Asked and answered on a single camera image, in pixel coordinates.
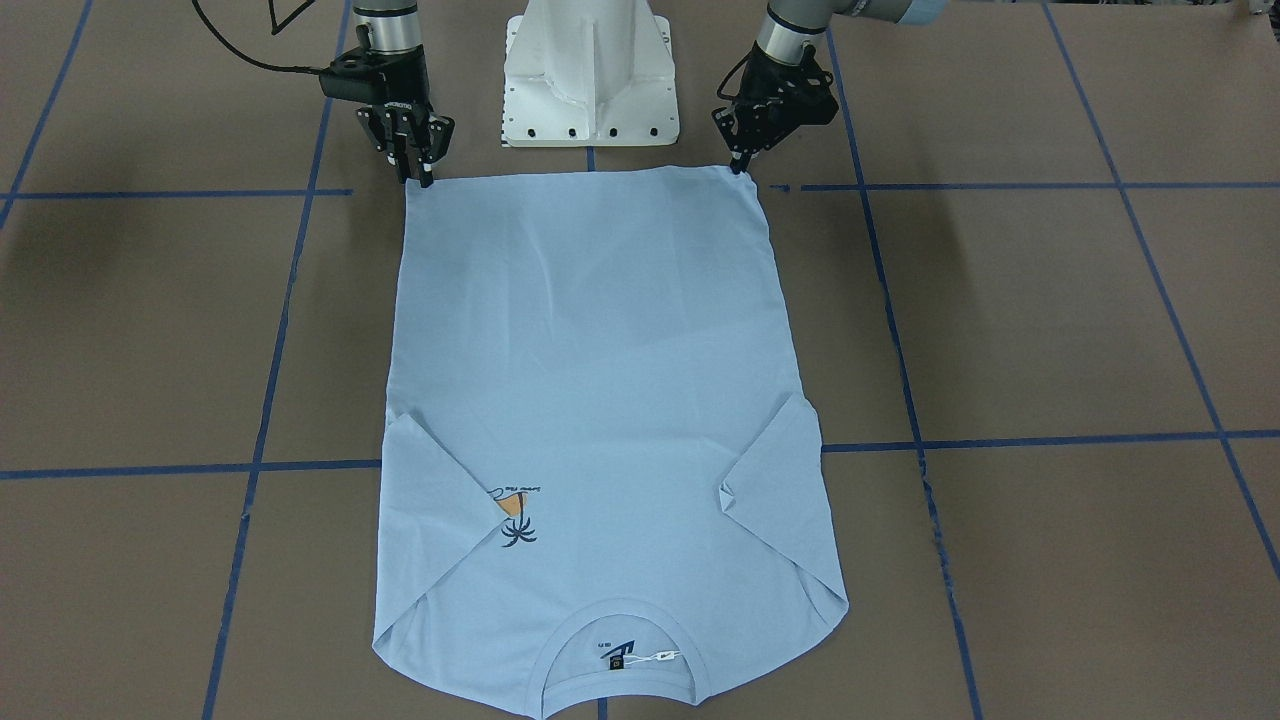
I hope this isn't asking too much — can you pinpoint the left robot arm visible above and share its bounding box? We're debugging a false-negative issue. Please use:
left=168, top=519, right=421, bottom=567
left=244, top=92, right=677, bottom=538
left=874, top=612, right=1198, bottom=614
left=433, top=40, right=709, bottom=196
left=712, top=1, right=947, bottom=176

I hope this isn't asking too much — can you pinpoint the light blue t-shirt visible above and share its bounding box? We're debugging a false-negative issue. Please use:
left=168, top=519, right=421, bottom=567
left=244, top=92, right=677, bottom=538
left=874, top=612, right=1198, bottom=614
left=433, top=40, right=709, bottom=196
left=371, top=167, right=850, bottom=719

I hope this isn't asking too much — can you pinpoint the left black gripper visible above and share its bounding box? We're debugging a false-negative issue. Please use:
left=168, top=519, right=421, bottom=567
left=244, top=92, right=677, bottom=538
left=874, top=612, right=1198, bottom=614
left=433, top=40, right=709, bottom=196
left=712, top=55, right=838, bottom=174

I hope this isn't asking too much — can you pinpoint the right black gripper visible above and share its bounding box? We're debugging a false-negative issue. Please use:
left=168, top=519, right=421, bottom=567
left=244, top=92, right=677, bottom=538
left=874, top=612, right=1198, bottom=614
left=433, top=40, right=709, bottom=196
left=320, top=47, right=456, bottom=190

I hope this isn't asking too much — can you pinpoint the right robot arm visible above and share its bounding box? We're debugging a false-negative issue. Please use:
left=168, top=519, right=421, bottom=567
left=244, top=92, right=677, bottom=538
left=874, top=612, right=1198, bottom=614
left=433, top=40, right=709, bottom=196
left=319, top=1, right=454, bottom=188

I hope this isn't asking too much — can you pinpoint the black table cable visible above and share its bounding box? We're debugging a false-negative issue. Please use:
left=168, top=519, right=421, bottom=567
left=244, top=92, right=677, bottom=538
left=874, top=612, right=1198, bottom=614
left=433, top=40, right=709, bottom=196
left=189, top=0, right=346, bottom=76

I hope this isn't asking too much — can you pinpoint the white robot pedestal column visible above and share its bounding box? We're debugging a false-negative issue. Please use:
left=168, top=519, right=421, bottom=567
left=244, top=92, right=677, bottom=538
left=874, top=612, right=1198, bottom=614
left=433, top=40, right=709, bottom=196
left=500, top=1, right=681, bottom=149

